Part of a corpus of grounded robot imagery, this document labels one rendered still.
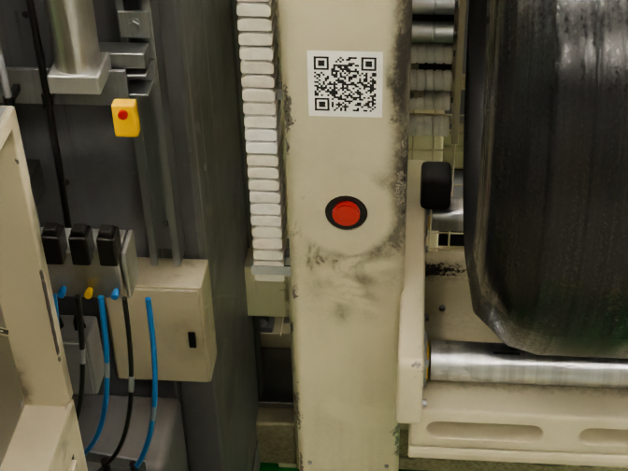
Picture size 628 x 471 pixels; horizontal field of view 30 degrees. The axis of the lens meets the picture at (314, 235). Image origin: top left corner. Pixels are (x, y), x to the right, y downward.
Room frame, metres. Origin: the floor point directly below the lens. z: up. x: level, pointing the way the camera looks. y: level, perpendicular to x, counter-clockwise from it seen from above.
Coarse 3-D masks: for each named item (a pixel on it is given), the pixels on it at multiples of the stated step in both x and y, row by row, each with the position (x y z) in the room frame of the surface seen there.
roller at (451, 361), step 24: (432, 360) 0.95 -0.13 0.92; (456, 360) 0.94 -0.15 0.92; (480, 360) 0.94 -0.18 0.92; (504, 360) 0.94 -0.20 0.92; (528, 360) 0.94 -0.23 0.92; (552, 360) 0.94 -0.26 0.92; (576, 360) 0.94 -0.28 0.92; (600, 360) 0.93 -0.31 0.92; (624, 360) 0.93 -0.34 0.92; (552, 384) 0.93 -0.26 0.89; (576, 384) 0.93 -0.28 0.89; (600, 384) 0.92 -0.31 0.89; (624, 384) 0.92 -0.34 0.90
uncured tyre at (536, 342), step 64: (512, 0) 0.92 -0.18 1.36; (576, 0) 0.88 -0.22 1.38; (512, 64) 0.88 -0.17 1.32; (576, 64) 0.85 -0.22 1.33; (512, 128) 0.85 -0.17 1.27; (576, 128) 0.82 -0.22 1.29; (512, 192) 0.84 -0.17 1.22; (576, 192) 0.81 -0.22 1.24; (512, 256) 0.83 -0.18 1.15; (576, 256) 0.80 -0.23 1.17; (512, 320) 0.85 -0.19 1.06; (576, 320) 0.82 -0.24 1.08
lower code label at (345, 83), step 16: (320, 64) 1.03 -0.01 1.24; (336, 64) 1.03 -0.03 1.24; (352, 64) 1.03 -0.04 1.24; (368, 64) 1.02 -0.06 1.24; (320, 80) 1.03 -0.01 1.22; (336, 80) 1.03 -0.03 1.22; (352, 80) 1.03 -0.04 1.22; (368, 80) 1.02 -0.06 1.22; (320, 96) 1.03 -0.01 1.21; (336, 96) 1.03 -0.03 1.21; (352, 96) 1.03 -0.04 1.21; (368, 96) 1.02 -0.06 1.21; (320, 112) 1.03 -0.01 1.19; (336, 112) 1.03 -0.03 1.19; (352, 112) 1.03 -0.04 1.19; (368, 112) 1.02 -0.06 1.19
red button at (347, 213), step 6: (336, 204) 1.03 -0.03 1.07; (342, 204) 1.02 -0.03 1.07; (348, 204) 1.02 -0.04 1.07; (354, 204) 1.03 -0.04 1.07; (336, 210) 1.02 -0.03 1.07; (342, 210) 1.02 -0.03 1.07; (348, 210) 1.02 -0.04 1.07; (354, 210) 1.02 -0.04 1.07; (336, 216) 1.02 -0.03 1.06; (342, 216) 1.02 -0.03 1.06; (348, 216) 1.02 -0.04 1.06; (354, 216) 1.02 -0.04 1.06; (342, 222) 1.02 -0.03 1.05; (348, 222) 1.02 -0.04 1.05; (354, 222) 1.02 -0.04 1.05
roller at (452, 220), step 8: (456, 200) 1.24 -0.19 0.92; (448, 208) 1.23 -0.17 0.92; (456, 208) 1.23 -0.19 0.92; (432, 216) 1.22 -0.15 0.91; (440, 216) 1.22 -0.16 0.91; (448, 216) 1.22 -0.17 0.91; (456, 216) 1.22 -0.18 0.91; (432, 224) 1.22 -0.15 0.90; (440, 224) 1.22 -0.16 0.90; (448, 224) 1.22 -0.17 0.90; (456, 224) 1.22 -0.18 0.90
